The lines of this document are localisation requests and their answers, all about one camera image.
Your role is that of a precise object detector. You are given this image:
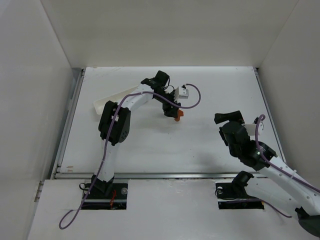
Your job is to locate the white plastic tray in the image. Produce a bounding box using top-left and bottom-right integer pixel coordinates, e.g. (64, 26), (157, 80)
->
(93, 85), (138, 116)

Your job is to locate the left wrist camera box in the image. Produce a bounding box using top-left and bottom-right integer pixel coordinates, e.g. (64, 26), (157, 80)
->
(174, 85), (189, 100)

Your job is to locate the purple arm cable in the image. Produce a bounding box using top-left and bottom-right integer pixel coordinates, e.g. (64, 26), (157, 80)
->
(233, 114), (320, 218)
(58, 83), (202, 230)

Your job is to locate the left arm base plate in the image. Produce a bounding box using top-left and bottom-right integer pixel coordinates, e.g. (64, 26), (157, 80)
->
(81, 182), (128, 210)

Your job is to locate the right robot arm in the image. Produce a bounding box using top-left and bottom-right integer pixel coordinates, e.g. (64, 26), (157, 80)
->
(214, 110), (320, 237)

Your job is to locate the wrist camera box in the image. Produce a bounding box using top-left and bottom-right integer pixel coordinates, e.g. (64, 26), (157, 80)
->
(242, 122), (264, 137)
(174, 85), (189, 100)

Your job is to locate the wooden wedge block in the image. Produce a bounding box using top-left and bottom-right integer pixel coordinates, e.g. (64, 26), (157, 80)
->
(177, 109), (184, 118)

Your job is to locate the aluminium front rail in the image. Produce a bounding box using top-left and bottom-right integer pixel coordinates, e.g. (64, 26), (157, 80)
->
(51, 171), (292, 180)

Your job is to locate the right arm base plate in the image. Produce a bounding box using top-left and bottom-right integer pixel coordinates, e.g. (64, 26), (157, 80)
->
(214, 182), (265, 210)

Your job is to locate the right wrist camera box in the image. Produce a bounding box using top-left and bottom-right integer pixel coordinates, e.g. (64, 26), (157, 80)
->
(242, 122), (264, 137)

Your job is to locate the aluminium table rail right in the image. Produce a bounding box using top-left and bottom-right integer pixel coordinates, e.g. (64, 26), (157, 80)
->
(253, 67), (287, 163)

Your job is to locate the aluminium table rail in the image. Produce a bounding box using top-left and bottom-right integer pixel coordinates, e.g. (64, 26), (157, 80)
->
(253, 67), (287, 163)
(47, 67), (86, 180)

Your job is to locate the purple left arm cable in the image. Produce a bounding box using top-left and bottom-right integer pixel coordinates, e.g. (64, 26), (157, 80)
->
(58, 83), (202, 230)

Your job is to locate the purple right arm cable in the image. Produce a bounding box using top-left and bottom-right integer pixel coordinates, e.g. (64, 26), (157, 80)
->
(233, 114), (320, 218)

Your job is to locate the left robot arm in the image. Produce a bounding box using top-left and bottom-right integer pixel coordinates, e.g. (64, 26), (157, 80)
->
(91, 70), (183, 197)

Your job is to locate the aluminium table rail left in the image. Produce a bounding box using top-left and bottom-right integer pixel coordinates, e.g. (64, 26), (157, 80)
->
(47, 67), (86, 180)

